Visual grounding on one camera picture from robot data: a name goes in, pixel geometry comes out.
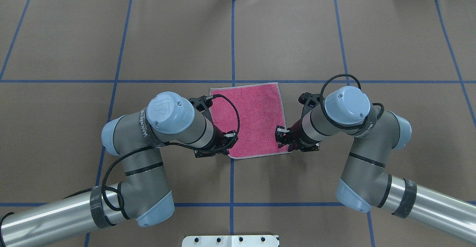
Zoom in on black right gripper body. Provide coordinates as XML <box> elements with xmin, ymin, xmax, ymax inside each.
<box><xmin>277</xmin><ymin>120</ymin><xmax>320</xmax><ymax>152</ymax></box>

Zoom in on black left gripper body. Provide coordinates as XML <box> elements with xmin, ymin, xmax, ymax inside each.
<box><xmin>194</xmin><ymin>126</ymin><xmax>239</xmax><ymax>158</ymax></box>

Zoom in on pink and grey towel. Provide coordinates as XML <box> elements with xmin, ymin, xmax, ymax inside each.
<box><xmin>210</xmin><ymin>82</ymin><xmax>286</xmax><ymax>160</ymax></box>

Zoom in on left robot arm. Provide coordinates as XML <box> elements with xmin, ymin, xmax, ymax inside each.
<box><xmin>1</xmin><ymin>92</ymin><xmax>240</xmax><ymax>247</ymax></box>

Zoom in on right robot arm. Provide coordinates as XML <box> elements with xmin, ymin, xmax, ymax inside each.
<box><xmin>275</xmin><ymin>86</ymin><xmax>476</xmax><ymax>244</ymax></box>

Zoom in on brown paper table cover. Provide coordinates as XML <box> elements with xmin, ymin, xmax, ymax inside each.
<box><xmin>0</xmin><ymin>0</ymin><xmax>475</xmax><ymax>247</ymax></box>

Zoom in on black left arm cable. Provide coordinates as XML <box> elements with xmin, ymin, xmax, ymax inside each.
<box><xmin>59</xmin><ymin>94</ymin><xmax>241</xmax><ymax>212</ymax></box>

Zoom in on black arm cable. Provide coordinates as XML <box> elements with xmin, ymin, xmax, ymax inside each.
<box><xmin>59</xmin><ymin>94</ymin><xmax>241</xmax><ymax>212</ymax></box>
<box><xmin>320</xmin><ymin>74</ymin><xmax>385</xmax><ymax>131</ymax></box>

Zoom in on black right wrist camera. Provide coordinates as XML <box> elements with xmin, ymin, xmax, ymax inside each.
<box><xmin>298</xmin><ymin>92</ymin><xmax>321</xmax><ymax>117</ymax></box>

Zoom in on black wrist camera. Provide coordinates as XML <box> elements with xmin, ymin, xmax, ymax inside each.
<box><xmin>188</xmin><ymin>95</ymin><xmax>216</xmax><ymax>121</ymax></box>
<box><xmin>298</xmin><ymin>92</ymin><xmax>321</xmax><ymax>117</ymax></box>

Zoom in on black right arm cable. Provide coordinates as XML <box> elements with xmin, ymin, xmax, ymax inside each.
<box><xmin>320</xmin><ymin>74</ymin><xmax>385</xmax><ymax>131</ymax></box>

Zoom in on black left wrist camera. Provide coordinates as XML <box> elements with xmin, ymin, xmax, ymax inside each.
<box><xmin>188</xmin><ymin>95</ymin><xmax>216</xmax><ymax>121</ymax></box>

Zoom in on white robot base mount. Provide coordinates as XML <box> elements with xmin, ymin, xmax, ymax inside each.
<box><xmin>181</xmin><ymin>235</ymin><xmax>280</xmax><ymax>247</ymax></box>

